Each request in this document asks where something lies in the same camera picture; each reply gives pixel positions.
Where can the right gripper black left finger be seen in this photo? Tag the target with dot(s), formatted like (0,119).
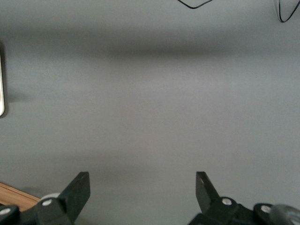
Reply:
(75,194)

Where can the cream plastic tray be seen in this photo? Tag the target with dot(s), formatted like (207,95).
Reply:
(1,79)

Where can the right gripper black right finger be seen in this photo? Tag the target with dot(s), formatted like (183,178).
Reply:
(208,199)

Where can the oak wooden drawer cabinet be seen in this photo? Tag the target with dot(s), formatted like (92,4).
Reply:
(14,195)

